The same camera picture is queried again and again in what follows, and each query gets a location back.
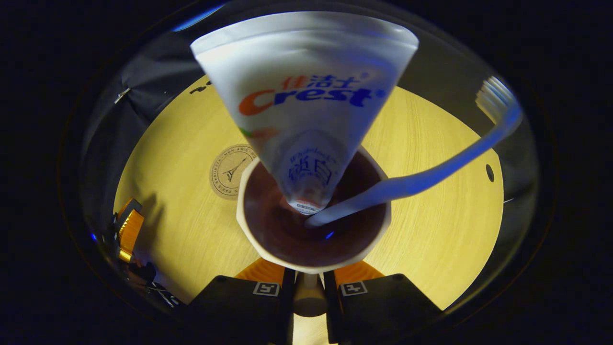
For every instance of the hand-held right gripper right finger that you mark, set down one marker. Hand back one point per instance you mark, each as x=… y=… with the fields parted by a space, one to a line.
x=330 y=306

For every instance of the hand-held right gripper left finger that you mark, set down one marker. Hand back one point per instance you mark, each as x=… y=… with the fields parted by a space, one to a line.
x=287 y=306

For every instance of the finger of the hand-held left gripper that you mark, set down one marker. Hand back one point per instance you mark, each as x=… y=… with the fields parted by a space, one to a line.
x=130 y=230

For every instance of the beige cup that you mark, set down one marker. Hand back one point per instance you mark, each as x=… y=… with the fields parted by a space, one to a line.
x=287 y=239

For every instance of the round cork coaster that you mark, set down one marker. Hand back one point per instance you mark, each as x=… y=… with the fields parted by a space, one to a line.
x=225 y=167

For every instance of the white toothbrush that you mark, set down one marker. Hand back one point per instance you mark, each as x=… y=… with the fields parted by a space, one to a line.
x=431 y=177

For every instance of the white toothpaste tube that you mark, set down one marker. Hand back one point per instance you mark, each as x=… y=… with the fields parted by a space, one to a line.
x=306 y=72

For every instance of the wooden desktop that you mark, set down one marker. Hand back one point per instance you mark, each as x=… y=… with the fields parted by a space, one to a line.
x=431 y=230

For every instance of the white clip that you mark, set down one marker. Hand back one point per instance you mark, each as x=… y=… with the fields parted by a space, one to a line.
x=122 y=95

